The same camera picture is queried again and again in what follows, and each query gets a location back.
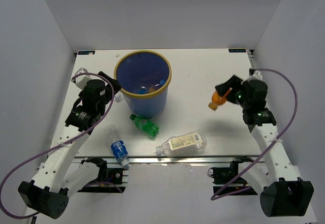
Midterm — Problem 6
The large clear labelled bottle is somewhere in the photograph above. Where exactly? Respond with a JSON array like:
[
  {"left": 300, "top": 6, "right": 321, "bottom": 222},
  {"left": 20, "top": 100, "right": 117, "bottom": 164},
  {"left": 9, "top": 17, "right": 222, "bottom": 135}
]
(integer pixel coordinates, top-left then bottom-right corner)
[{"left": 156, "top": 130, "right": 207, "bottom": 157}]

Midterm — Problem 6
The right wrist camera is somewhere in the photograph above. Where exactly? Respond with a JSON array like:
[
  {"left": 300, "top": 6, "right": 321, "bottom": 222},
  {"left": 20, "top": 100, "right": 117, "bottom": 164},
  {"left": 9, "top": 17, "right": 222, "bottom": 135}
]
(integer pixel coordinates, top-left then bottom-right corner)
[{"left": 247, "top": 69, "right": 263, "bottom": 81}]

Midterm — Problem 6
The green plastic bottle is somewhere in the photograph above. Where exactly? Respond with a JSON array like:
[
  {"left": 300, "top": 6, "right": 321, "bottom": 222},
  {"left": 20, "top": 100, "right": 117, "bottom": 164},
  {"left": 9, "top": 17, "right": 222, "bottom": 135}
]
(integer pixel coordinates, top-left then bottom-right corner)
[{"left": 129, "top": 114, "right": 159, "bottom": 138}]

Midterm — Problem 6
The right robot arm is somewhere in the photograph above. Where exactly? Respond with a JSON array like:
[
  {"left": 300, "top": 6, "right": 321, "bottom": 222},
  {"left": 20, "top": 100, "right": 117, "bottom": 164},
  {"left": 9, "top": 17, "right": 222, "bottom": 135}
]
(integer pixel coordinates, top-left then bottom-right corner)
[{"left": 211, "top": 75, "right": 314, "bottom": 217}]

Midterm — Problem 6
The aluminium table frame rail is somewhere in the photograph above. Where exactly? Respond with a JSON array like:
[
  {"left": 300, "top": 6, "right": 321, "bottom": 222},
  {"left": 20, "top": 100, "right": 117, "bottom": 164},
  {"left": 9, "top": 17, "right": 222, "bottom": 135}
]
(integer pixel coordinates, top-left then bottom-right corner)
[{"left": 74, "top": 49, "right": 260, "bottom": 164}]

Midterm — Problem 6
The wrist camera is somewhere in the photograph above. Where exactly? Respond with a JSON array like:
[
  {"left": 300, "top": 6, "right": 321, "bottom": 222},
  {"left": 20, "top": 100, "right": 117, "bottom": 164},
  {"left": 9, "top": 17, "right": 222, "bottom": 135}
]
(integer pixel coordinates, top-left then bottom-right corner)
[
  {"left": 71, "top": 68, "right": 92, "bottom": 90},
  {"left": 247, "top": 69, "right": 263, "bottom": 81}
]

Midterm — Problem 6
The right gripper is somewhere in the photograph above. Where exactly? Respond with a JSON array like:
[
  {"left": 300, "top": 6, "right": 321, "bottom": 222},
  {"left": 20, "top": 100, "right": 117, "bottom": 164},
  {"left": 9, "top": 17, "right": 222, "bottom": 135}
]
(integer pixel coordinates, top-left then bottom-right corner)
[{"left": 214, "top": 75, "right": 250, "bottom": 109}]

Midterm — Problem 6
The blue label water bottle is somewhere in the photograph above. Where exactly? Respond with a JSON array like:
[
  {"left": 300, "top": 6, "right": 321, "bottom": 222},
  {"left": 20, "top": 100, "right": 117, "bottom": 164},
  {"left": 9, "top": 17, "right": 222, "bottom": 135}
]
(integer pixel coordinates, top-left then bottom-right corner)
[{"left": 138, "top": 79, "right": 165, "bottom": 94}]

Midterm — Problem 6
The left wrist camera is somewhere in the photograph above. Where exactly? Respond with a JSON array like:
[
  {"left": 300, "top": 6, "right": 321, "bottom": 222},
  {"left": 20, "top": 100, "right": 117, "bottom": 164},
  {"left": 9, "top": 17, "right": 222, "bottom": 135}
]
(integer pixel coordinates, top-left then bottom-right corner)
[{"left": 71, "top": 68, "right": 92, "bottom": 90}]

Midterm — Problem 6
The orange patterned bottle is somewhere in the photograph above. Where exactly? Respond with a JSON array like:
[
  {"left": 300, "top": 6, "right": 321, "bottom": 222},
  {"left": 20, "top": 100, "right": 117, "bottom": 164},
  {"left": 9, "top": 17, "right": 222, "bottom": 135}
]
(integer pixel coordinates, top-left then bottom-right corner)
[{"left": 208, "top": 88, "right": 232, "bottom": 111}]

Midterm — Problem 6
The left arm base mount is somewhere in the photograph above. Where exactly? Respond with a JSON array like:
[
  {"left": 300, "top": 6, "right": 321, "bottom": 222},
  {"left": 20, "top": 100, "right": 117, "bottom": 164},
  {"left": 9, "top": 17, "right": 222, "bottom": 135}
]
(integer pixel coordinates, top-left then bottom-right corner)
[{"left": 78, "top": 157, "right": 129, "bottom": 194}]

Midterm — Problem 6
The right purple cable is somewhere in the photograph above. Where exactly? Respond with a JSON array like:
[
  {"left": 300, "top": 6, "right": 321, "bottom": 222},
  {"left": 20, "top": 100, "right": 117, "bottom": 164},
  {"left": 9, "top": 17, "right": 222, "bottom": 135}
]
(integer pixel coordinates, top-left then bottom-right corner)
[{"left": 210, "top": 68, "right": 298, "bottom": 201}]

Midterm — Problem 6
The blue label bottle near edge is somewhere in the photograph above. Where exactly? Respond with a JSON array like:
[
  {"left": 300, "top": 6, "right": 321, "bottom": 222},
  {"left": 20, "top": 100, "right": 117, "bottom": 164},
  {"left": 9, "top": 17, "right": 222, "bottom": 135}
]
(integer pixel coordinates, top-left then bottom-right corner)
[{"left": 105, "top": 124, "right": 129, "bottom": 168}]

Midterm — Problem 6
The clear bottle white cap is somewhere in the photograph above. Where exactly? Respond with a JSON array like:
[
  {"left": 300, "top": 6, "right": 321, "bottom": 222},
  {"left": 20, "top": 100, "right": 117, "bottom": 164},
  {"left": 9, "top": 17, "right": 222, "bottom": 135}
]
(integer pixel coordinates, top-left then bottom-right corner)
[{"left": 114, "top": 92, "right": 125, "bottom": 103}]

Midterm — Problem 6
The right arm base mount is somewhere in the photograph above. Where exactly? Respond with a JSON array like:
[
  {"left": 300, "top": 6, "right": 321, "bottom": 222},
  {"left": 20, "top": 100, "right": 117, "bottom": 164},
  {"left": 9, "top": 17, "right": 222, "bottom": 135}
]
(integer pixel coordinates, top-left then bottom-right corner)
[{"left": 207, "top": 156, "right": 257, "bottom": 196}]

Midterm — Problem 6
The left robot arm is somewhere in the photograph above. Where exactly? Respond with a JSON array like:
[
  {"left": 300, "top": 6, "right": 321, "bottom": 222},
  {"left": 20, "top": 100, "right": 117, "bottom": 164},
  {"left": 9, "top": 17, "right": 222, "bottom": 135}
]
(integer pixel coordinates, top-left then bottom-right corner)
[{"left": 18, "top": 70, "right": 121, "bottom": 219}]

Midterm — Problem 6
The blue plastic bin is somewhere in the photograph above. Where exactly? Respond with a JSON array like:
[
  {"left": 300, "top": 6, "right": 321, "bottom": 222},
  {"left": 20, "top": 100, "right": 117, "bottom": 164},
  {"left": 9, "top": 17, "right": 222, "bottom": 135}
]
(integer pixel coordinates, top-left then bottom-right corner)
[{"left": 114, "top": 50, "right": 172, "bottom": 118}]

